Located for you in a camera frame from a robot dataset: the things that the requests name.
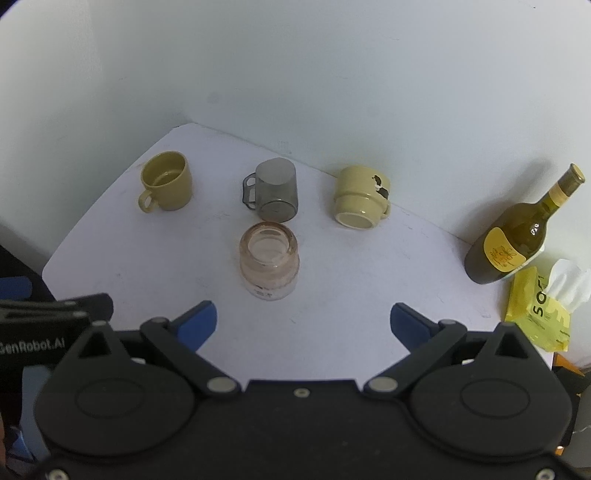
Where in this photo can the blue cloth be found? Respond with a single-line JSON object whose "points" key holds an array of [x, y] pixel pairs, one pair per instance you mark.
{"points": [[34, 408]]}

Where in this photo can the grey translucent plastic cup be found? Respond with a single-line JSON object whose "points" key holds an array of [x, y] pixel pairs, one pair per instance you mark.
{"points": [[277, 194]]}

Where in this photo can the olive yellow mug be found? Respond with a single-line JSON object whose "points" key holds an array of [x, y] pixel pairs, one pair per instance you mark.
{"points": [[171, 190]]}

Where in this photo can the green wine bottle yellow label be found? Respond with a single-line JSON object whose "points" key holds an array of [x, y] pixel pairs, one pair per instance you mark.
{"points": [[512, 235]]}

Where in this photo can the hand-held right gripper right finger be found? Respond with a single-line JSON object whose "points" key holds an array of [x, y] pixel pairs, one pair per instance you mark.
{"points": [[408, 325]]}

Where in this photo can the pale yellow printed mug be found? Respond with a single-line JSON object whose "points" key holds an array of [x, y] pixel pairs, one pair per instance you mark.
{"points": [[355, 198]]}

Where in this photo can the pink clear glass cup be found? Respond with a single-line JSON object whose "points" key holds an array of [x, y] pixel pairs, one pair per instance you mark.
{"points": [[270, 278]]}

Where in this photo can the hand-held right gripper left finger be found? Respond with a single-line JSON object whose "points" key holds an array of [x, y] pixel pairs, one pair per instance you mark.
{"points": [[197, 325]]}

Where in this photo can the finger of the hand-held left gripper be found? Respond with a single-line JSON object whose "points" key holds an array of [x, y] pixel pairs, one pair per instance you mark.
{"points": [[94, 305], [14, 288]]}

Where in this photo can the yellow tissue pack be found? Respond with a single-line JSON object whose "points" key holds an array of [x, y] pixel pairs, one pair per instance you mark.
{"points": [[540, 318]]}

